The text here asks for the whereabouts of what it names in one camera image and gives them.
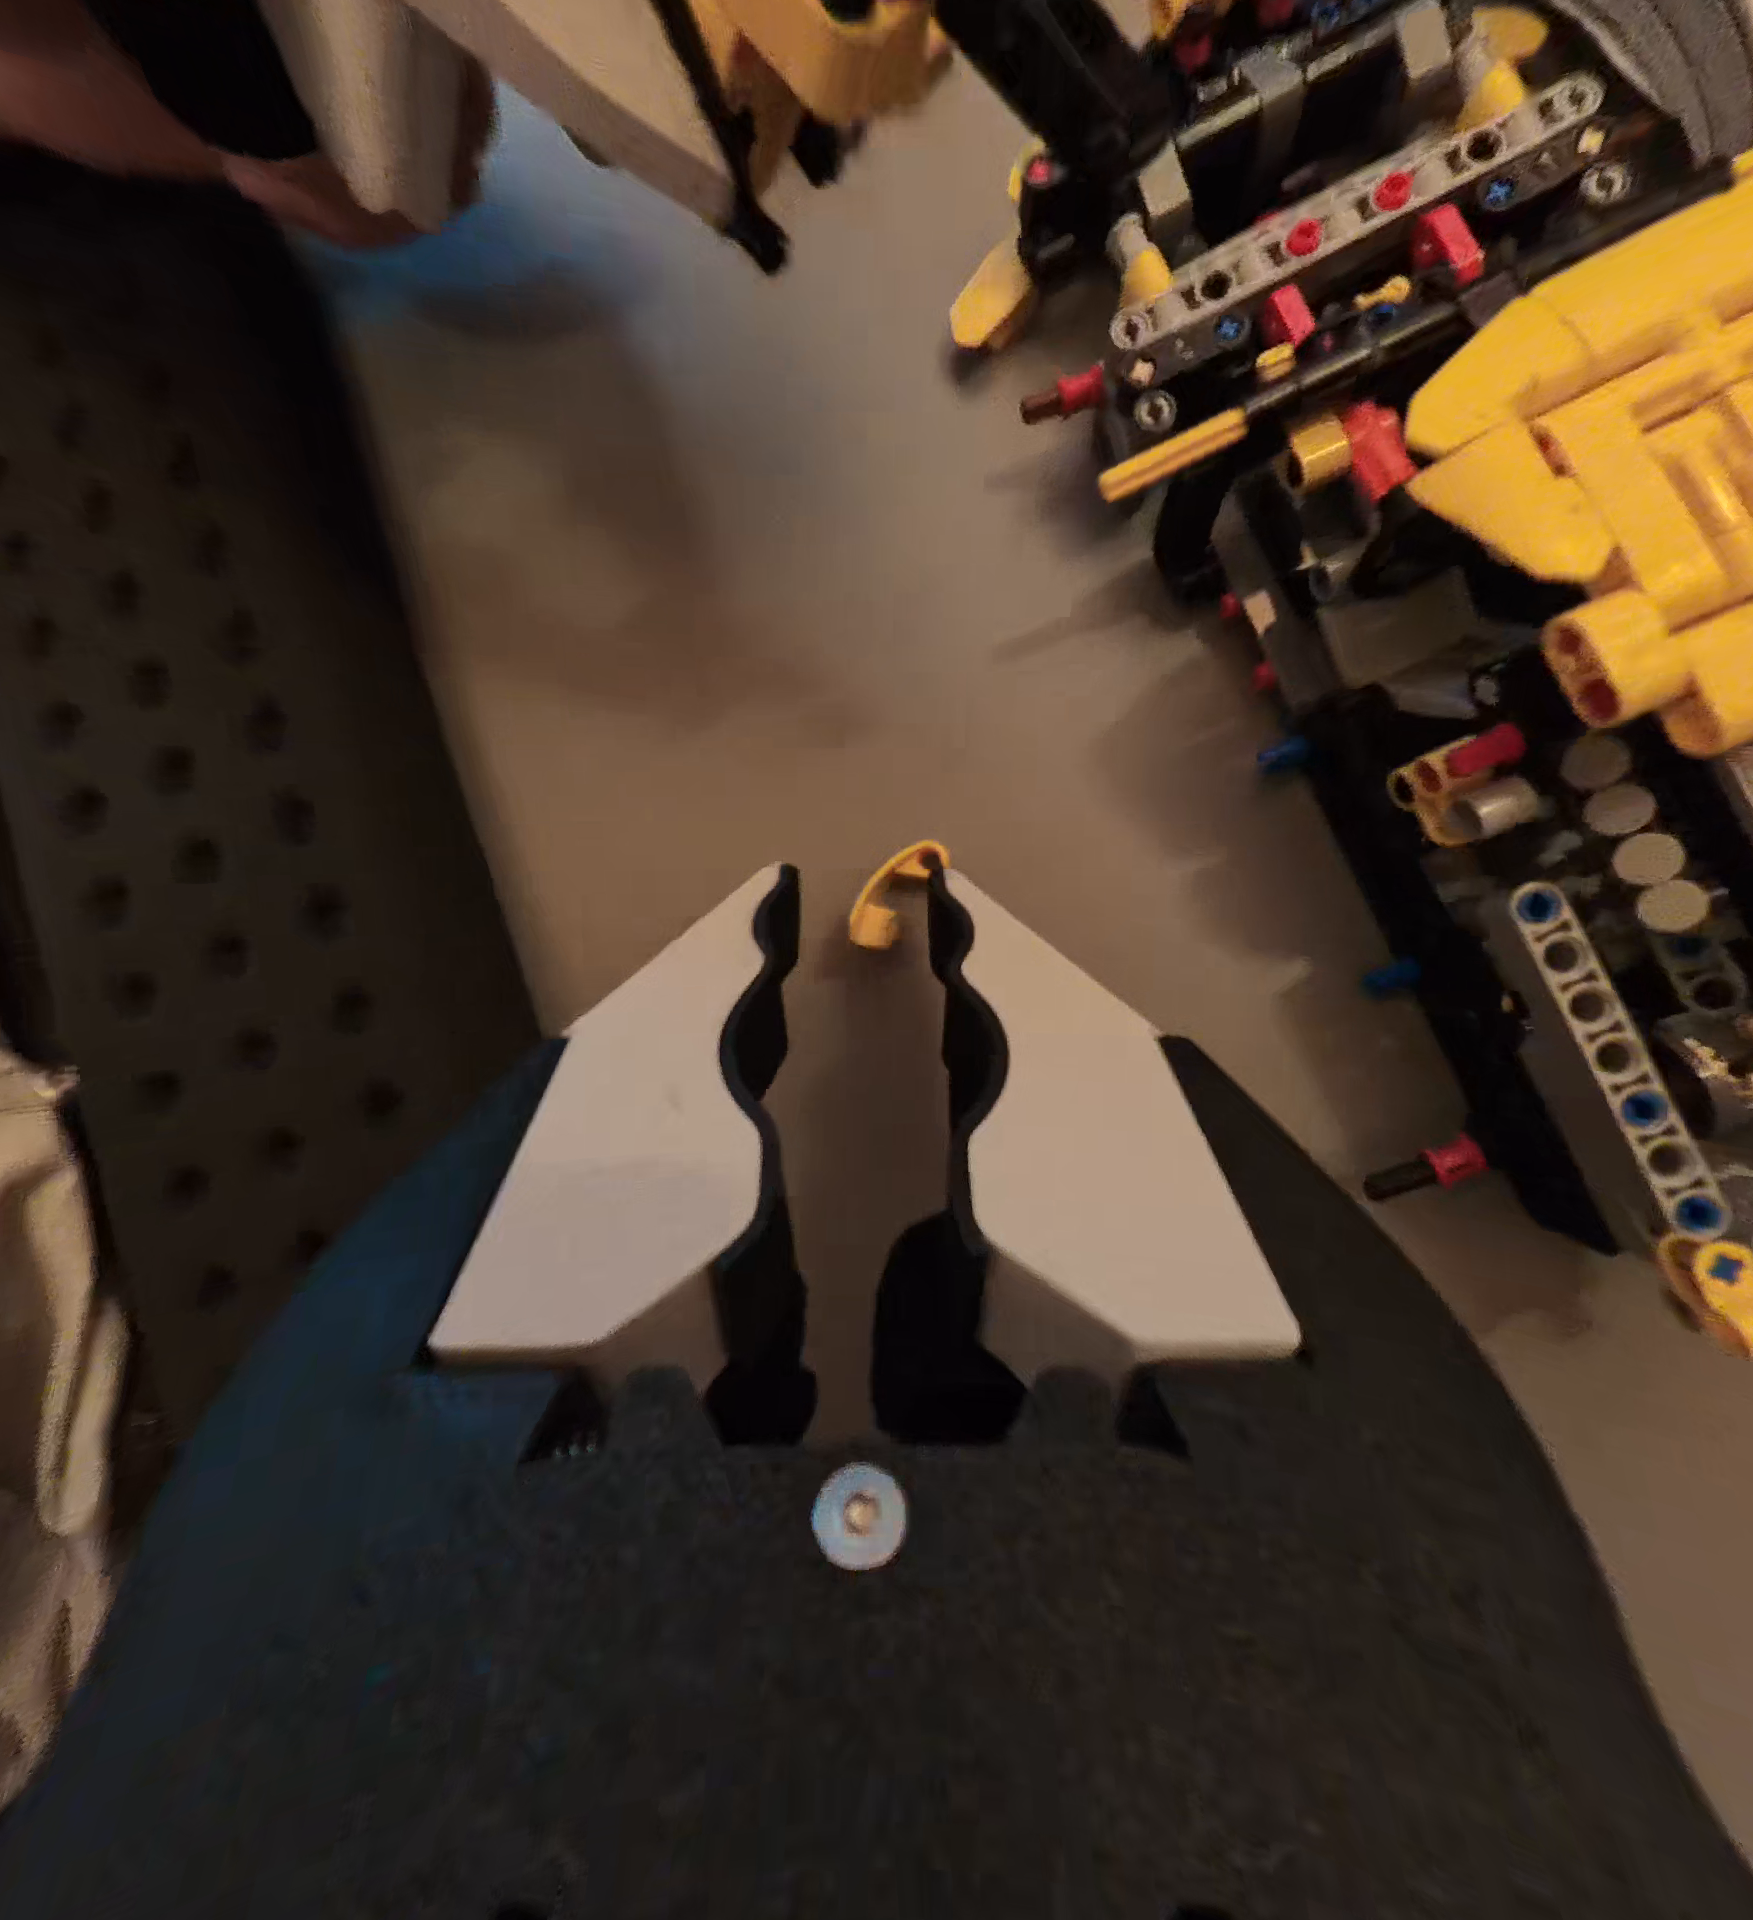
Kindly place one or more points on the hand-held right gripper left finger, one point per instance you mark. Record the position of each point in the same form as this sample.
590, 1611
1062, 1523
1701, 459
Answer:
604, 1179

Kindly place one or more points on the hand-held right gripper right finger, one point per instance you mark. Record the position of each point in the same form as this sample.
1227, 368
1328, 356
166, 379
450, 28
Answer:
1116, 1195

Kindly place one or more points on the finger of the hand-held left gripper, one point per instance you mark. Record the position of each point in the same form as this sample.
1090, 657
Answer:
590, 82

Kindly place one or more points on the yellow toy brick assembly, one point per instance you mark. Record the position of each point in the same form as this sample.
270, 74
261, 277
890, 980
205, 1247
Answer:
833, 67

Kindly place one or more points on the yellow curved toy piece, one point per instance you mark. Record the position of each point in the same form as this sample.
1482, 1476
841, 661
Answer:
878, 903

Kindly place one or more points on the person's left hand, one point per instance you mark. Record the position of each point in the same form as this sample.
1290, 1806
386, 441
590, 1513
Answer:
37, 101

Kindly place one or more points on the dark perforated pad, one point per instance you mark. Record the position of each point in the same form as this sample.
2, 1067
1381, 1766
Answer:
212, 754

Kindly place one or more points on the yellow toy car model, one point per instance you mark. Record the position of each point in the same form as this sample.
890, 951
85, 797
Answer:
1646, 392

